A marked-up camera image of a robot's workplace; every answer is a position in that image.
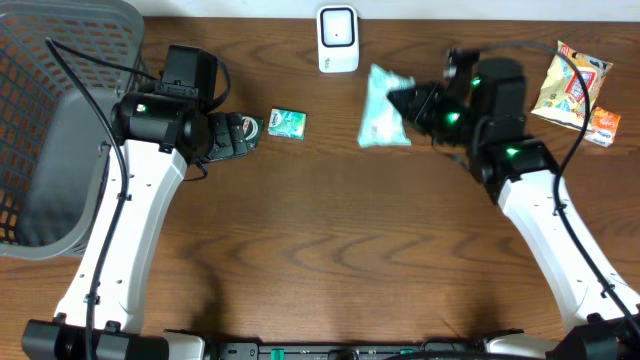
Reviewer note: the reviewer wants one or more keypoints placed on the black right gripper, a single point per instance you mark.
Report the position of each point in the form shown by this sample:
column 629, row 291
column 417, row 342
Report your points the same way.
column 414, row 109

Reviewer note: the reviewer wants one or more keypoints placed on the dark green round-label pack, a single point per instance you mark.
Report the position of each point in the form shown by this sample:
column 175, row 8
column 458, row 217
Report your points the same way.
column 252, row 129

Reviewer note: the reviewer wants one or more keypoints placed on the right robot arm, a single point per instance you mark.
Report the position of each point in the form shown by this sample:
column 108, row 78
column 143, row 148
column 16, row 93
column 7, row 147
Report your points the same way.
column 599, row 310

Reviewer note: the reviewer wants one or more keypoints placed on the teal white tissue pack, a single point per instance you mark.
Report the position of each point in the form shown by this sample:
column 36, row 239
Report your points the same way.
column 287, row 123

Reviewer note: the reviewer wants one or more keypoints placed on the white barcode scanner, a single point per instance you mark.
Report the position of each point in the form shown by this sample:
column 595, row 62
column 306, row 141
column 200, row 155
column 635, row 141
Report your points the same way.
column 337, row 39

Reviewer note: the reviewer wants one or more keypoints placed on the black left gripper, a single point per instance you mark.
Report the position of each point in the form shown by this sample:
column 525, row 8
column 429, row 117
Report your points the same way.
column 223, row 136

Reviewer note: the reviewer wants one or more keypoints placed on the mint green wipes pack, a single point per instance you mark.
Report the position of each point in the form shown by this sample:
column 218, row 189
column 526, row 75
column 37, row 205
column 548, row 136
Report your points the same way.
column 381, row 122

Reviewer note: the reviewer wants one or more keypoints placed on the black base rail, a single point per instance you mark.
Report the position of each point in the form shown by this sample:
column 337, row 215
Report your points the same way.
column 307, row 351

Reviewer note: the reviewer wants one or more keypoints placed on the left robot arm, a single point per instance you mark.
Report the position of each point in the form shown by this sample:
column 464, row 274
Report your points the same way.
column 155, row 134

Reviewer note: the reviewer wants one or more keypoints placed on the large beige snack bag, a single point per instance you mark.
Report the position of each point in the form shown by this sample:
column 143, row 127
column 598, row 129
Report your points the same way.
column 561, row 99

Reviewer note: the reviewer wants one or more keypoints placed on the orange tissue pack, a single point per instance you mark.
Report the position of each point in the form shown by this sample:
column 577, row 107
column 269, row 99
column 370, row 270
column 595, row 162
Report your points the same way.
column 603, row 127

